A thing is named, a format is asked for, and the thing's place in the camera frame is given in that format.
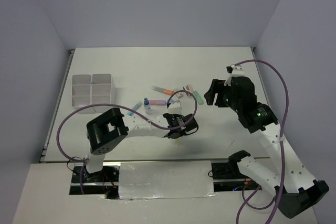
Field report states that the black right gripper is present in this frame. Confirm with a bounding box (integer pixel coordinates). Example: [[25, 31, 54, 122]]
[[204, 78, 242, 112]]

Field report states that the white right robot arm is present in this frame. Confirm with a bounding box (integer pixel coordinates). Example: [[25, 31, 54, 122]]
[[204, 76, 329, 219]]

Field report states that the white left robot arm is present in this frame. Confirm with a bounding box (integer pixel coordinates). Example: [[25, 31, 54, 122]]
[[84, 108, 199, 182]]

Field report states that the green transparent case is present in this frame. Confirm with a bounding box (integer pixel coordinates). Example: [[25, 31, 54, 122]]
[[193, 90, 204, 105]]

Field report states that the pink mini stapler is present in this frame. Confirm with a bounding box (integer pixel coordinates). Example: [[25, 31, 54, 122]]
[[183, 84, 194, 93]]

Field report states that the staples box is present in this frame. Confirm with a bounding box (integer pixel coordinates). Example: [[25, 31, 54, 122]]
[[173, 88, 186, 99]]

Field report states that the purple pink case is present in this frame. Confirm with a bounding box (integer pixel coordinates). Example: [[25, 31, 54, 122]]
[[149, 100, 167, 106]]

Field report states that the orange capped marker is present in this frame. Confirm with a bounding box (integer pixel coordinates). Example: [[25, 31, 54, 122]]
[[151, 86, 174, 95]]

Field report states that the small blue-capped bottle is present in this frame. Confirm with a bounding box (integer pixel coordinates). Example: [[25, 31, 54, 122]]
[[143, 98, 152, 114]]

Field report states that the blue highlighter marker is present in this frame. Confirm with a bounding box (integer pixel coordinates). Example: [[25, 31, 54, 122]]
[[127, 101, 142, 116]]

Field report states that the silver tape panel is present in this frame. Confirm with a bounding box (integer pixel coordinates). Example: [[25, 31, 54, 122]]
[[118, 161, 215, 199]]

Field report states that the white compartment organizer box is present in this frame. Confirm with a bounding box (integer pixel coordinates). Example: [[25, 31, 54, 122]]
[[71, 73, 117, 110]]

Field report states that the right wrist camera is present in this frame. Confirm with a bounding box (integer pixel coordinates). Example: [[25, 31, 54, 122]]
[[225, 65, 245, 86]]

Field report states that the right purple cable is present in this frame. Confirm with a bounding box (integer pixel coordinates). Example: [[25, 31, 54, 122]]
[[235, 60, 289, 224]]

